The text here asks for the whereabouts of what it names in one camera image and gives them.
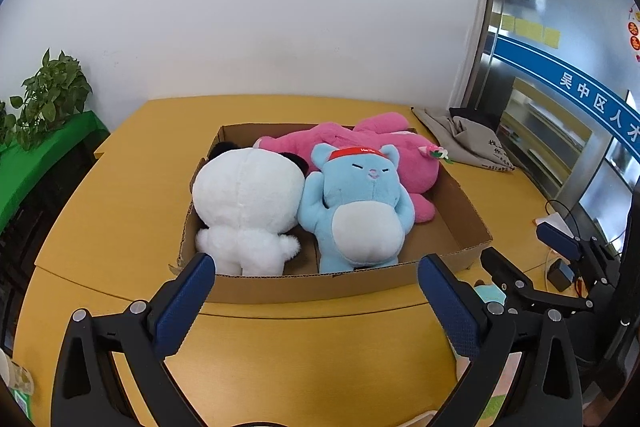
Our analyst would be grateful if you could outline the black power adapter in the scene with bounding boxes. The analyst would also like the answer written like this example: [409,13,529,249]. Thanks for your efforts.
[546,259,576,292]

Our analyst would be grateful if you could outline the pastel teal pink plush toy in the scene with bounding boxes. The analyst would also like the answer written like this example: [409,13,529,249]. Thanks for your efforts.
[390,279,526,427]

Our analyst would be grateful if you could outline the white panda plush toy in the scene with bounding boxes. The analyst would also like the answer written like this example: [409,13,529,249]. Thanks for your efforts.
[191,142,310,278]

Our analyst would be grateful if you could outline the brown cardboard box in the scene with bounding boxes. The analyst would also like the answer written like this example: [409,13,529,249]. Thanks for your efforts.
[177,122,493,305]

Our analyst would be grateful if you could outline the green potted plant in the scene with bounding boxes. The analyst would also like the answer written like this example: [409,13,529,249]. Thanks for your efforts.
[0,48,94,151]

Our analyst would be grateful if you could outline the green cloth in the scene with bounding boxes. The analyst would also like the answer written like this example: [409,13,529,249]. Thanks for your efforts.
[0,109,111,228]

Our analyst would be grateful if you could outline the red round door stickers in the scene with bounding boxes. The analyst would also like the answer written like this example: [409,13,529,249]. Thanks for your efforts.
[626,4,640,62]

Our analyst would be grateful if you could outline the blue bear plush toy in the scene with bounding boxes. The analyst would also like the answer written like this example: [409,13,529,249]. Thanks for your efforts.
[297,142,417,274]

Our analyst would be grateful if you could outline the wide yellow sticky note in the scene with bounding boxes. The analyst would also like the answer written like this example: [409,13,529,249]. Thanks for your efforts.
[515,18,545,40]

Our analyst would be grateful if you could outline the black cable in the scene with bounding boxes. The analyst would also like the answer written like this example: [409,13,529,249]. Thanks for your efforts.
[544,199,581,233]

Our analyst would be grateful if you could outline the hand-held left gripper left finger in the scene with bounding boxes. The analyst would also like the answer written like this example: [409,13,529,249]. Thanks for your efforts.
[50,252,217,427]

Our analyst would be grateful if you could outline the green patterned tissue packet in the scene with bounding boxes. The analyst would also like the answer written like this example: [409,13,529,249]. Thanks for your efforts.
[0,347,36,418]

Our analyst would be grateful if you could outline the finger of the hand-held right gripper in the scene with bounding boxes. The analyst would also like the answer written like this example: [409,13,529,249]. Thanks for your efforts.
[536,222,621,288]
[480,247,596,315]

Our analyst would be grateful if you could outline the grey cloth bag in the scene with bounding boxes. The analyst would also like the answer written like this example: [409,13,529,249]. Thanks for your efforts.
[411,107,516,174]

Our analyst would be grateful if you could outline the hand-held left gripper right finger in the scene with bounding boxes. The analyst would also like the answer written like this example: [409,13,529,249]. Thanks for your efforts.
[417,253,583,427]

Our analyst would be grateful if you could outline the blue door banner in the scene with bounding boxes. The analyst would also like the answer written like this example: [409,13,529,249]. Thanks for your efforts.
[492,32,640,158]

